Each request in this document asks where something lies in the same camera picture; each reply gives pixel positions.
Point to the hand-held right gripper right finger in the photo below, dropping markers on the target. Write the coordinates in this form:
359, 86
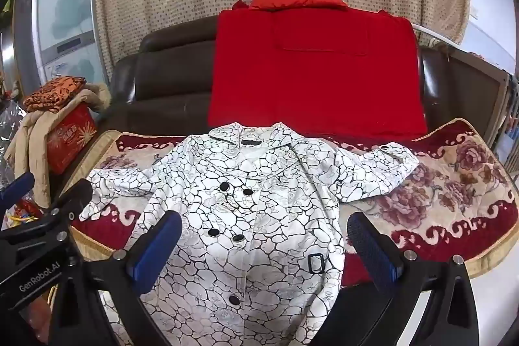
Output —
371, 252

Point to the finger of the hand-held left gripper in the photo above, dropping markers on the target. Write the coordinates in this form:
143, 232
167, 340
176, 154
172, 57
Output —
16, 186
71, 196

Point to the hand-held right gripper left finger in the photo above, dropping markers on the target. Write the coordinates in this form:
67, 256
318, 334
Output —
156, 248

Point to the white black-veined coat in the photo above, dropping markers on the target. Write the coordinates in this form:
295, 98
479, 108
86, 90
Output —
259, 208

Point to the beige jacket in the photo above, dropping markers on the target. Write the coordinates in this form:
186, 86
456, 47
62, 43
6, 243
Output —
38, 175

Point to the red gift box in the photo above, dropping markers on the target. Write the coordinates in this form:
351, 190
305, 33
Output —
71, 139

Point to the silver foil wrap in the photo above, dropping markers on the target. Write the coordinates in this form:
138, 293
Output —
10, 123

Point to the floral sofa mat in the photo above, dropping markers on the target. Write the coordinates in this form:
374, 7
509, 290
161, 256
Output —
446, 188

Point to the orange patterned cloth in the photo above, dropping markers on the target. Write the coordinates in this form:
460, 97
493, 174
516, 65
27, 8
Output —
56, 90

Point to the brown leather sofa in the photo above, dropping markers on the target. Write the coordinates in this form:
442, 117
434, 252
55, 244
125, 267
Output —
170, 86

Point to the large red cushion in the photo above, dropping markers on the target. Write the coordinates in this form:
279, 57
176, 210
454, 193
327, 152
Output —
316, 86

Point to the grey refrigerator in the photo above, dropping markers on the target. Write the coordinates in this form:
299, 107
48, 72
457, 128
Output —
65, 17

